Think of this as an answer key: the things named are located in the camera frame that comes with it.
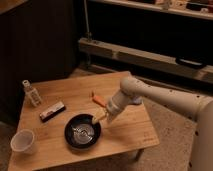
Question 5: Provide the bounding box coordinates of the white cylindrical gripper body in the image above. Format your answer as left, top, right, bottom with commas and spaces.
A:
106, 90, 138, 116

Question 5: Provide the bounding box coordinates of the black ceramic bowl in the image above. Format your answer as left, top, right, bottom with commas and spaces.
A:
64, 114, 101, 149

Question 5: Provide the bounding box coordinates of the long grey case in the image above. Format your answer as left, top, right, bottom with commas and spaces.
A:
78, 38, 213, 84

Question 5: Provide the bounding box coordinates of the blue sponge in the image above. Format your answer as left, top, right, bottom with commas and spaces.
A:
131, 97, 142, 105

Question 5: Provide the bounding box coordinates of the wooden folding table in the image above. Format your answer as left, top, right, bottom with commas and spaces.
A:
8, 72, 159, 171

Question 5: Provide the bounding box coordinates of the orange carrot toy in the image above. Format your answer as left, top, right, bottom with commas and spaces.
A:
91, 92, 106, 107

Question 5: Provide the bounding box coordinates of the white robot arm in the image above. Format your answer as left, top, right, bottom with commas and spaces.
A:
92, 76, 213, 171

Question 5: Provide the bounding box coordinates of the upper shelf with items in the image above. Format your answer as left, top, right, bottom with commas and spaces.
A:
95, 0, 213, 21

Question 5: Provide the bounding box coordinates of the clear plastic bottle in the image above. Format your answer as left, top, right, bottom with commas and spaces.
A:
22, 80, 42, 107

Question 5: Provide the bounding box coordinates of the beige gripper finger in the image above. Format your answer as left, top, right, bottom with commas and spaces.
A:
92, 108, 107, 124
107, 115, 113, 123

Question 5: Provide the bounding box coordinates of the metal pole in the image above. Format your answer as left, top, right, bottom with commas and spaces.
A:
83, 0, 92, 41

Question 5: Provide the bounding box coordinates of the black and white box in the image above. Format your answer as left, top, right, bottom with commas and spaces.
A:
39, 101, 66, 122

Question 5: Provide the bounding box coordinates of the white paper cup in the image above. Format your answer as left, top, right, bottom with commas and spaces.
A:
10, 129, 37, 154

